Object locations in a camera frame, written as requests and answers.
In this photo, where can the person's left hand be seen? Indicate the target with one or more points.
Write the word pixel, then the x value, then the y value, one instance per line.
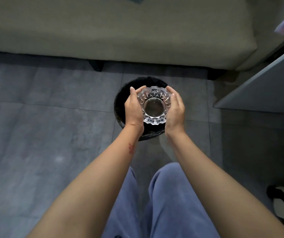
pixel 133 112

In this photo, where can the person's right hand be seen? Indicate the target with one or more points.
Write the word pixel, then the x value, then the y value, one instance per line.
pixel 175 116

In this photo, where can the person's right thumb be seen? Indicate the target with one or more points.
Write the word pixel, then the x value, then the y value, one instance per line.
pixel 172 101

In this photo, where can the person's left thumb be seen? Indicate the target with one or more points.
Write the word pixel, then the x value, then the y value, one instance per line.
pixel 132 96

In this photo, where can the clear cut glass ashtray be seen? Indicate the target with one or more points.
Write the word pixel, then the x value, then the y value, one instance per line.
pixel 154 106

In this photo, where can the person's right forearm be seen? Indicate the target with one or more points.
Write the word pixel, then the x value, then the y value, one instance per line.
pixel 221 188

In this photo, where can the person's left forearm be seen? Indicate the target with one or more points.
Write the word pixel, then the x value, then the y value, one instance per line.
pixel 89 188

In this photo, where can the black round trash bin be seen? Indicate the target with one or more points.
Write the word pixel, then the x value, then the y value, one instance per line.
pixel 122 106

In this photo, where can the beige fabric sofa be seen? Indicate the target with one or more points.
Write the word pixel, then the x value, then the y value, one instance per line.
pixel 117 29

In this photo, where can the grey low table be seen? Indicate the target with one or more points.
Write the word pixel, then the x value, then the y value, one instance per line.
pixel 266 89

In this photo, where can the person's blue trousers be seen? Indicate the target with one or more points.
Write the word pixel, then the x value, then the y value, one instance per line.
pixel 166 208

